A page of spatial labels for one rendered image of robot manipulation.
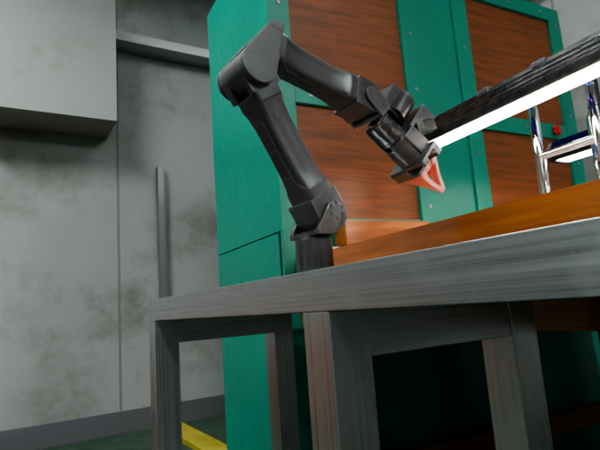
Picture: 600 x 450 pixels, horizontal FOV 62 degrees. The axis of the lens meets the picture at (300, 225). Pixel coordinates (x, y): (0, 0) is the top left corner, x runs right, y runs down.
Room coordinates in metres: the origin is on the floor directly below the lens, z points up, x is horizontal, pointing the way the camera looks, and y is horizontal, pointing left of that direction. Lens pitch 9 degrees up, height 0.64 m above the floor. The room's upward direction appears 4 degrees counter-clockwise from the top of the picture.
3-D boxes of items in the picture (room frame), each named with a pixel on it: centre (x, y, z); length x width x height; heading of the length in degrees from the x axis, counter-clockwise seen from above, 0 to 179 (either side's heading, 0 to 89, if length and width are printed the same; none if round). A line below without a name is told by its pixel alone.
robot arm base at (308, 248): (0.83, -0.02, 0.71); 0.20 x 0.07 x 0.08; 32
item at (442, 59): (1.86, -0.42, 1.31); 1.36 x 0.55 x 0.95; 118
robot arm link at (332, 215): (0.84, -0.03, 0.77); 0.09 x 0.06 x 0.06; 36
